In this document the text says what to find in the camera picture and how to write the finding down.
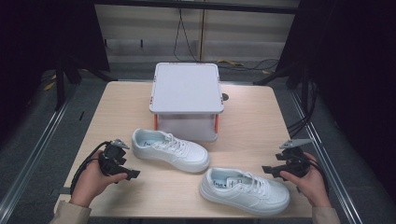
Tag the dark round table grommet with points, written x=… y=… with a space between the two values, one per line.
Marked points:
x=225 y=97

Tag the person's left hand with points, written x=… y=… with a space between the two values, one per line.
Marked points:
x=91 y=183

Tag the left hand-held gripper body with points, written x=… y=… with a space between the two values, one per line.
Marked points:
x=109 y=160

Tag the person's right hand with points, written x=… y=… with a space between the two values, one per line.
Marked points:
x=311 y=186

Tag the black curtain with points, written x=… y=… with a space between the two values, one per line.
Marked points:
x=355 y=77
x=37 y=46

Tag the white plastic storage box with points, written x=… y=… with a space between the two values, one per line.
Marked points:
x=186 y=90

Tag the white sneaker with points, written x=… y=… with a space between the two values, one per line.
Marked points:
x=169 y=151
x=244 y=191

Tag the black overhead bar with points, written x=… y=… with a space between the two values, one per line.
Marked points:
x=199 y=6

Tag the metal floor rail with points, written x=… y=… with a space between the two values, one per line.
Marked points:
x=34 y=149
x=327 y=149

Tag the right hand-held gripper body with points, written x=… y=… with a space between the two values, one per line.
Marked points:
x=294 y=161

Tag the yellow floor strip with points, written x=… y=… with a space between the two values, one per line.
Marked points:
x=230 y=62

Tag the black metal stand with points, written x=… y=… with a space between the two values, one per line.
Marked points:
x=274 y=76
x=60 y=84

